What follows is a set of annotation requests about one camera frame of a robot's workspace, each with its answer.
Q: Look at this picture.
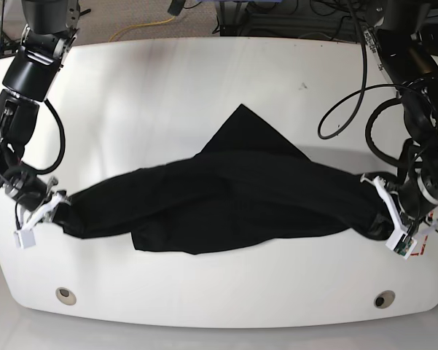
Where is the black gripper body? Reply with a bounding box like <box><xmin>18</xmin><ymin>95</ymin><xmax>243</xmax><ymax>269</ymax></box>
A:
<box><xmin>386</xmin><ymin>174</ymin><xmax>438</xmax><ymax>230</ymax></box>
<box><xmin>7</xmin><ymin>178</ymin><xmax>64</xmax><ymax>225</ymax></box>

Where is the black T-shirt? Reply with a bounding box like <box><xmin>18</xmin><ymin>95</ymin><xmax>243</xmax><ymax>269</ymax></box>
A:
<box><xmin>53</xmin><ymin>106</ymin><xmax>393</xmax><ymax>254</ymax></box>

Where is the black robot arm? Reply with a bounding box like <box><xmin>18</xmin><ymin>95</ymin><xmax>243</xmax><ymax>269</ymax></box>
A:
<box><xmin>365</xmin><ymin>1</ymin><xmax>438</xmax><ymax>234</ymax></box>
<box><xmin>0</xmin><ymin>1</ymin><xmax>80</xmax><ymax>213</ymax></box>

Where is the red tape rectangle marking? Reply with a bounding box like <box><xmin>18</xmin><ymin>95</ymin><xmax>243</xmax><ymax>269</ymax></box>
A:
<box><xmin>410</xmin><ymin>236</ymin><xmax>429</xmax><ymax>257</ymax></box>

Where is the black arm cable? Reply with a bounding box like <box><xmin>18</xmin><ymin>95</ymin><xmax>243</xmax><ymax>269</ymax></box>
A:
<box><xmin>317</xmin><ymin>0</ymin><xmax>412</xmax><ymax>168</ymax></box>
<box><xmin>21</xmin><ymin>98</ymin><xmax>66</xmax><ymax>176</ymax></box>

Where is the right table cable grommet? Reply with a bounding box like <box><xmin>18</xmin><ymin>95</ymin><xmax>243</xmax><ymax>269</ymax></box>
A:
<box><xmin>374</xmin><ymin>290</ymin><xmax>396</xmax><ymax>309</ymax></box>

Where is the table cable grommet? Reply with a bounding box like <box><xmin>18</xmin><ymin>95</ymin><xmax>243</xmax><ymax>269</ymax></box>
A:
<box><xmin>374</xmin><ymin>290</ymin><xmax>396</xmax><ymax>309</ymax></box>
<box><xmin>55</xmin><ymin>287</ymin><xmax>77</xmax><ymax>306</ymax></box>

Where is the left table cable grommet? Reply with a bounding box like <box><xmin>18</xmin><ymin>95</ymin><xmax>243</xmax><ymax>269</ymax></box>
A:
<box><xmin>55</xmin><ymin>287</ymin><xmax>77</xmax><ymax>306</ymax></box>

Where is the yellow cable on floor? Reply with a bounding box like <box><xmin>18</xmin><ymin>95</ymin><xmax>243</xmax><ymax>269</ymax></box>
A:
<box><xmin>109</xmin><ymin>13</ymin><xmax>176</xmax><ymax>43</ymax></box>

